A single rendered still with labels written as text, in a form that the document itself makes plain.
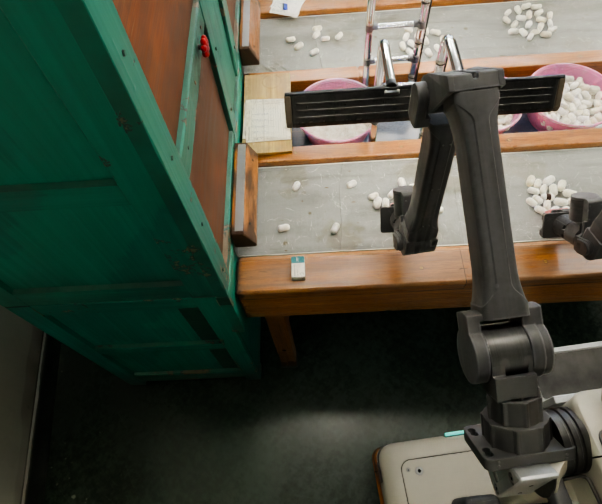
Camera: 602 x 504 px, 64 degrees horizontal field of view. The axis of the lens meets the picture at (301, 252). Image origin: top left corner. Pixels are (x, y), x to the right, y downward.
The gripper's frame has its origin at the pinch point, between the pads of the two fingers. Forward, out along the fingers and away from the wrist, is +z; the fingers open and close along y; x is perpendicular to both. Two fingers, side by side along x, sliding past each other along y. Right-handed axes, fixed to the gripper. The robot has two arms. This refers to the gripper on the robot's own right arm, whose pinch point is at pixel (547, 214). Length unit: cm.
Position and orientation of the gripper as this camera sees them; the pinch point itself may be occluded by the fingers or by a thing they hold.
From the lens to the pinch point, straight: 146.2
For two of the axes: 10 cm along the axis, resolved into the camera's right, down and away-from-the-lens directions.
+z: 0.1, -3.6, 9.3
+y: -10.0, 0.7, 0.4
